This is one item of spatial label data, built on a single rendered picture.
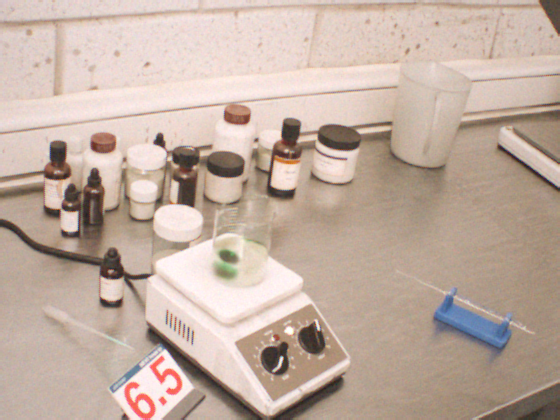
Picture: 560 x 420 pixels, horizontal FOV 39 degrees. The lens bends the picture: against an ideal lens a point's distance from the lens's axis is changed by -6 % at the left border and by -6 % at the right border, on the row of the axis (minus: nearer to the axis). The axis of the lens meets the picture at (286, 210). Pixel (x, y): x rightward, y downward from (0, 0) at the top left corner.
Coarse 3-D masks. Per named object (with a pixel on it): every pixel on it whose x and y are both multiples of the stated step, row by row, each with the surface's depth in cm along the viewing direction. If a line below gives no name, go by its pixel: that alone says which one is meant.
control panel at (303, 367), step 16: (288, 320) 88; (304, 320) 89; (320, 320) 90; (256, 336) 85; (272, 336) 86; (288, 336) 87; (240, 352) 83; (256, 352) 84; (288, 352) 86; (304, 352) 87; (336, 352) 89; (256, 368) 83; (288, 368) 85; (304, 368) 86; (320, 368) 87; (272, 384) 83; (288, 384) 84
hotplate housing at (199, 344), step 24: (168, 288) 89; (168, 312) 89; (192, 312) 86; (264, 312) 88; (288, 312) 89; (168, 336) 90; (192, 336) 87; (216, 336) 84; (240, 336) 84; (336, 336) 90; (192, 360) 89; (216, 360) 85; (240, 360) 83; (240, 384) 83; (312, 384) 86; (264, 408) 82
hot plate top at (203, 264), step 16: (208, 240) 95; (176, 256) 91; (192, 256) 91; (208, 256) 92; (160, 272) 88; (176, 272) 88; (192, 272) 89; (208, 272) 89; (272, 272) 91; (288, 272) 91; (192, 288) 86; (208, 288) 87; (224, 288) 87; (240, 288) 88; (256, 288) 88; (272, 288) 88; (288, 288) 89; (208, 304) 84; (224, 304) 85; (240, 304) 85; (256, 304) 86; (224, 320) 83
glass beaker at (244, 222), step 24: (240, 192) 89; (216, 216) 86; (240, 216) 90; (264, 216) 89; (216, 240) 86; (240, 240) 84; (264, 240) 85; (216, 264) 87; (240, 264) 86; (264, 264) 88
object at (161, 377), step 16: (144, 368) 82; (160, 368) 83; (176, 368) 85; (128, 384) 79; (144, 384) 81; (160, 384) 82; (176, 384) 84; (128, 400) 79; (144, 400) 80; (160, 400) 81; (144, 416) 79
